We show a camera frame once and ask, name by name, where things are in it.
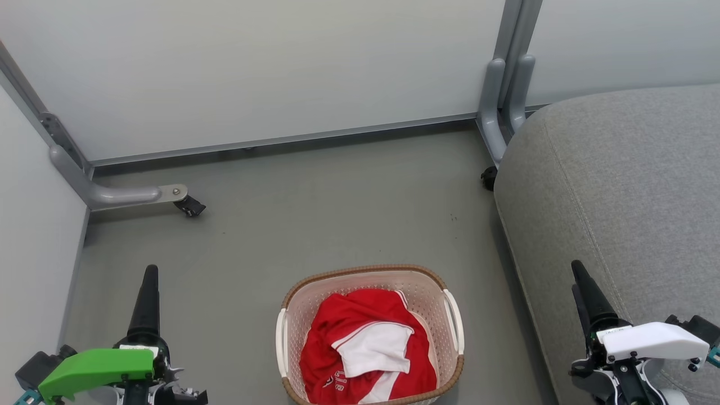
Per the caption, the green-covered left gripper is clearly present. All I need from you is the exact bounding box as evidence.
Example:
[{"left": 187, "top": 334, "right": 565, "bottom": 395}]
[{"left": 14, "top": 264, "right": 209, "bottom": 405}]

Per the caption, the white-covered right gripper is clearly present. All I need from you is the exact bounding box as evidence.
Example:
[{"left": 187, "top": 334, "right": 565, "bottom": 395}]
[{"left": 569, "top": 260, "right": 720, "bottom": 405}]

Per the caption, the grey fabric sofa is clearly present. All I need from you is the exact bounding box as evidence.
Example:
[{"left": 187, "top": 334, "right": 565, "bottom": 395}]
[{"left": 493, "top": 84, "right": 720, "bottom": 405}]

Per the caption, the grey curved partition foot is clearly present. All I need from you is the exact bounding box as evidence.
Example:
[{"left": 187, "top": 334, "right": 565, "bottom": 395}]
[{"left": 49, "top": 145, "right": 189, "bottom": 212}]

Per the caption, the beige perforated laundry basket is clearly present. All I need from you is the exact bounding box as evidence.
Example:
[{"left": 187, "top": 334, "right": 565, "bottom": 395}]
[{"left": 275, "top": 264, "right": 466, "bottom": 405}]

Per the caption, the red and white shirt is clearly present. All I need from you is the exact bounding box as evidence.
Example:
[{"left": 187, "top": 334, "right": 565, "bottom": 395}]
[{"left": 299, "top": 289, "right": 439, "bottom": 405}]

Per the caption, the grey upright partition foot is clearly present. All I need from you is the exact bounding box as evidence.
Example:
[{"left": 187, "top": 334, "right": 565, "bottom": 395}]
[
  {"left": 505, "top": 54, "right": 536, "bottom": 136},
  {"left": 476, "top": 58, "right": 509, "bottom": 166}
]

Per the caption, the grey partition post with bracket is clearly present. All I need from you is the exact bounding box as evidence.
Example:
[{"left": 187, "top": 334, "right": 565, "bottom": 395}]
[{"left": 0, "top": 40, "right": 94, "bottom": 176}]

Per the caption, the grey partition bottom rail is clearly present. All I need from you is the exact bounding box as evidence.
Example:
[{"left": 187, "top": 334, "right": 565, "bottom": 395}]
[{"left": 89, "top": 112, "right": 480, "bottom": 168}]

